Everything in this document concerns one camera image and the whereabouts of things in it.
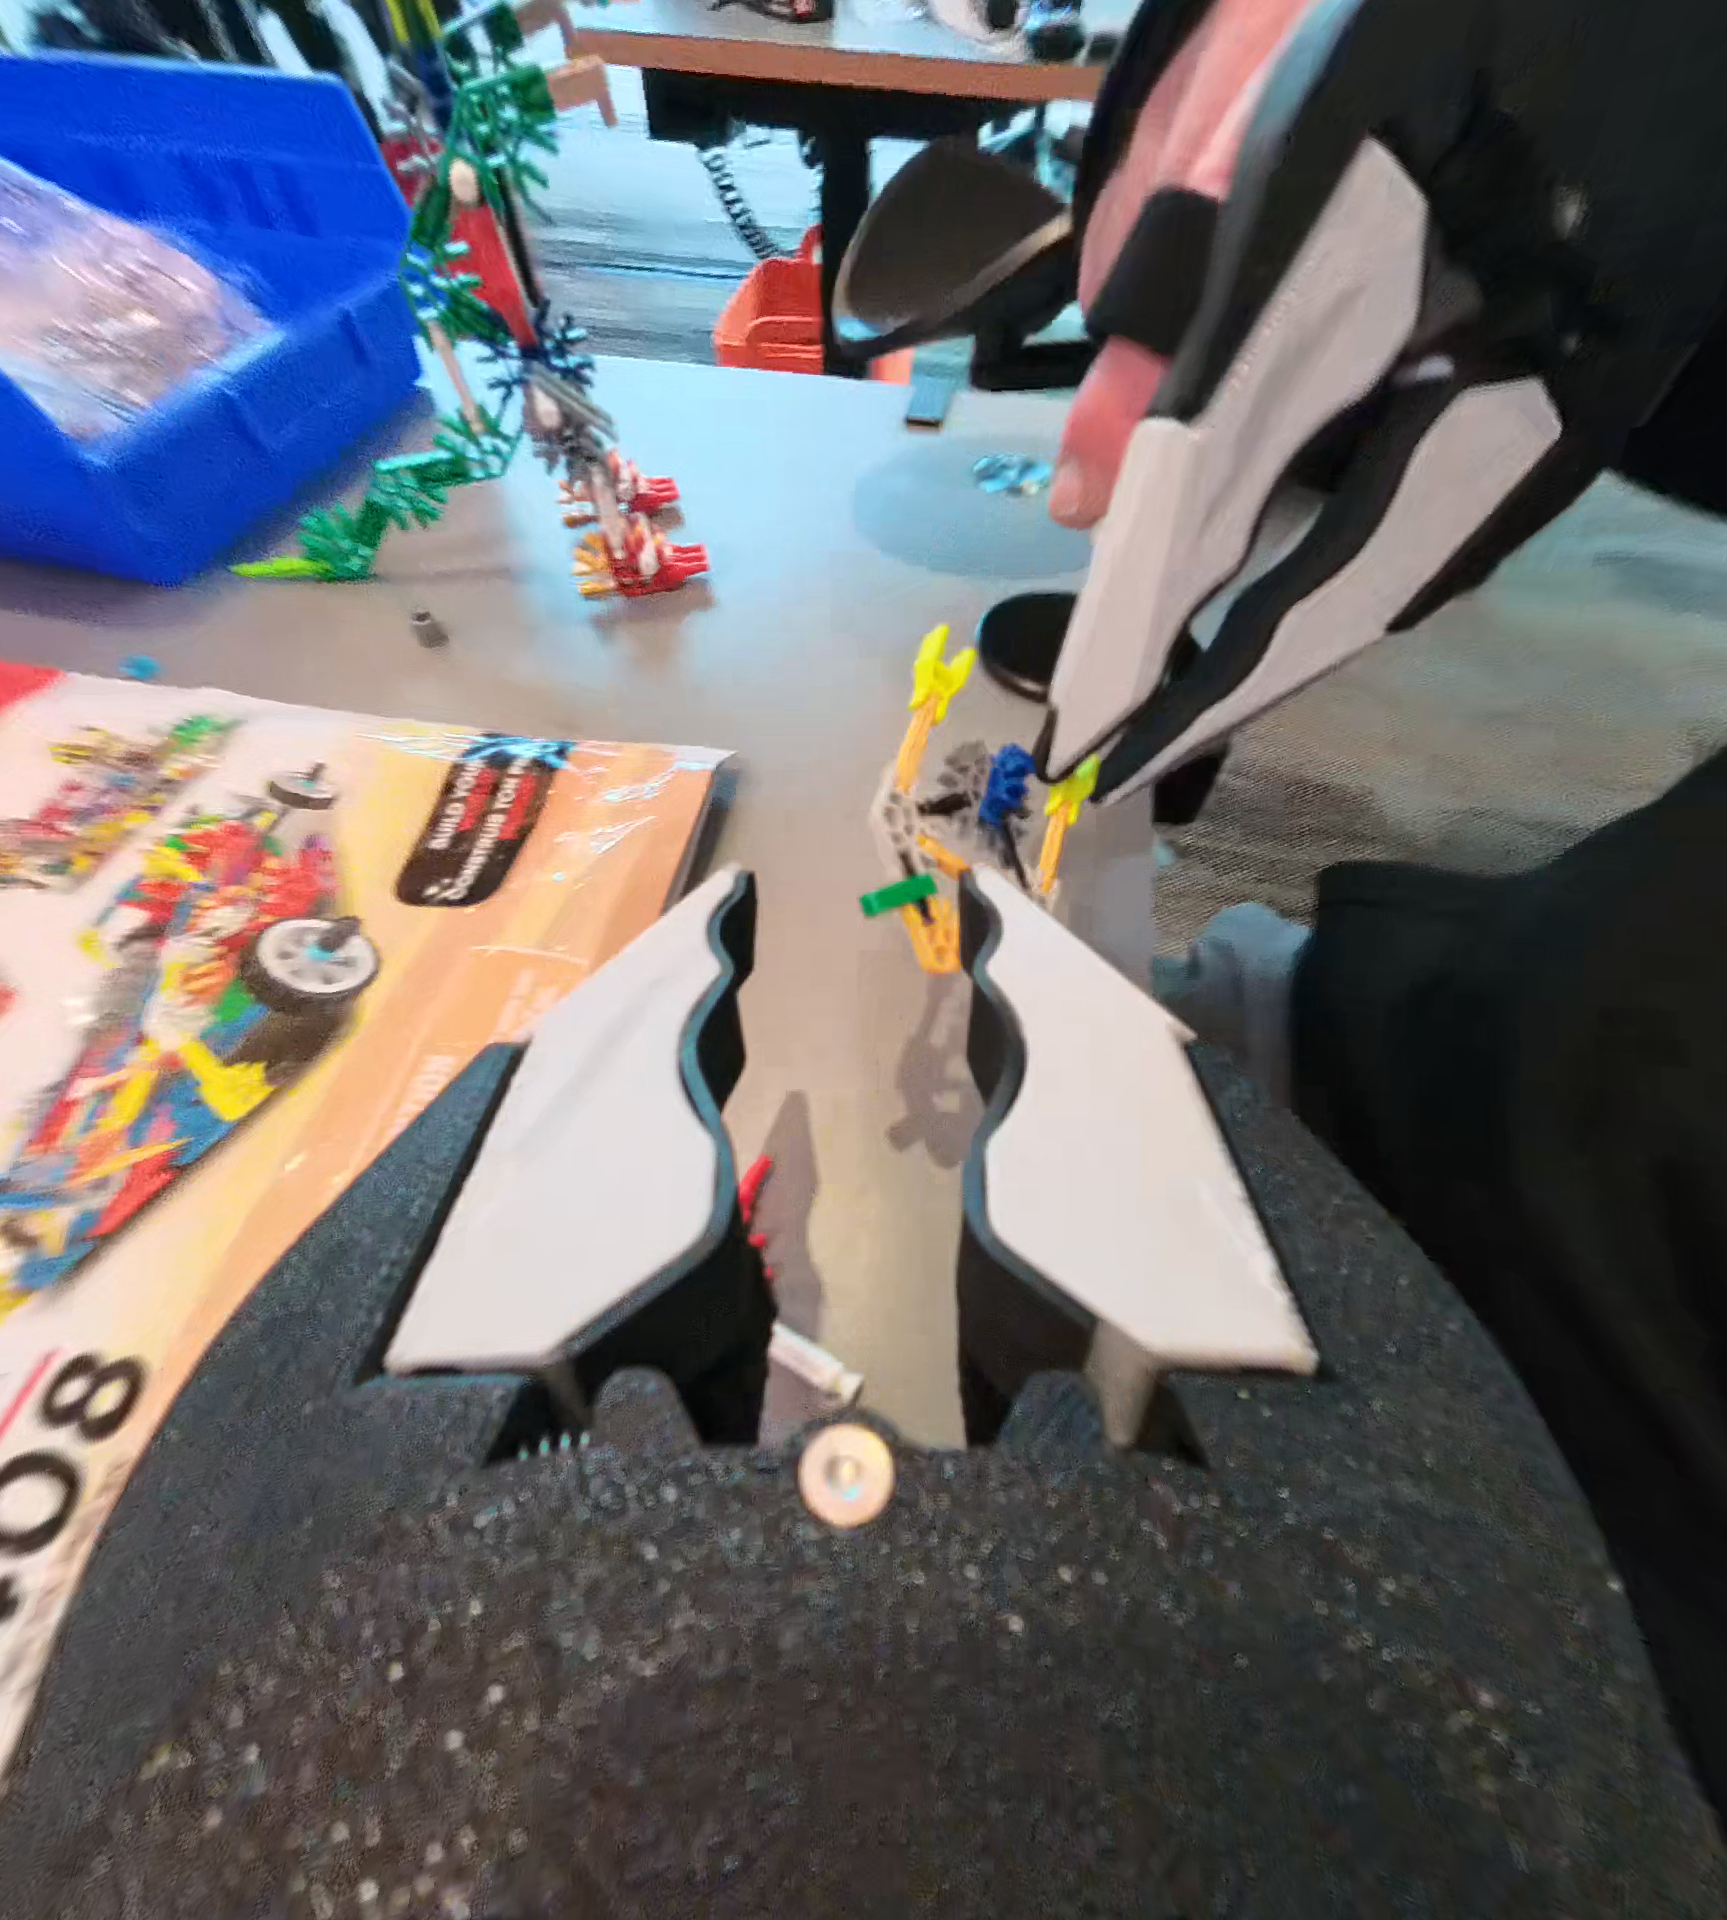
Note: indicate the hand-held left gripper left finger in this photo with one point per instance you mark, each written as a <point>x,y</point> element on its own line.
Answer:
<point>564,1200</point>

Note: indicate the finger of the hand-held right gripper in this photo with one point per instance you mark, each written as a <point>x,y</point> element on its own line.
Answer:
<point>1447,464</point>
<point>1254,420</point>

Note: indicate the white toy rod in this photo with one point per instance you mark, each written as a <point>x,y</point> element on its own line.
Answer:
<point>810,1364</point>

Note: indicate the black grey connector toy assembly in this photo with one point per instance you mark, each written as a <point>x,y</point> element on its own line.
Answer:
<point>564,382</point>

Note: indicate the red plastic crate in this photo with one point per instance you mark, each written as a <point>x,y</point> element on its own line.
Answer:
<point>774,315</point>

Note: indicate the small multicolour toy assembly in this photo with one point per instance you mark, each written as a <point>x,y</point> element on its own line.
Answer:
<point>912,818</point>

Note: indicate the small blue plastic bin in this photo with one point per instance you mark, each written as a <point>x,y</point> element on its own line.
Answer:
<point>278,450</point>

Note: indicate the red yellow connector toy assembly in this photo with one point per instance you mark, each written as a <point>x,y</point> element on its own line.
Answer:
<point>646,562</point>

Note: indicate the clear plastic bag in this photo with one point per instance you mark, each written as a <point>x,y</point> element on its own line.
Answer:
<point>68,301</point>

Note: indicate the construction toy set plastic bag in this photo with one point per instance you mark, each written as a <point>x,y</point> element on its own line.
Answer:
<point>352,901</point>

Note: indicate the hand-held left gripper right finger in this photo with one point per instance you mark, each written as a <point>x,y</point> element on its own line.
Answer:
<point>1134,1200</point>

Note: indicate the short yellow rod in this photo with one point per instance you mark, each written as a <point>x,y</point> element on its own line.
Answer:
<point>1056,854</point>
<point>916,750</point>

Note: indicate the person's black top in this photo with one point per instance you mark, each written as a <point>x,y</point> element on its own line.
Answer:
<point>1553,1200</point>

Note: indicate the black round disc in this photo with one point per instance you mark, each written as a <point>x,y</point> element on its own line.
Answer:
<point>1028,645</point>

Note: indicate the small grey spacer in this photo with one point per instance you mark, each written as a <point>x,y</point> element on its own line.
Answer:
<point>428,629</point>

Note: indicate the green connector toy assembly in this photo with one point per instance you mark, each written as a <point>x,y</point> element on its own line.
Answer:
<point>398,495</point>

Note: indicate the person's right hand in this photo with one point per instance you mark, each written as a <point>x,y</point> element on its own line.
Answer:
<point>1194,105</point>

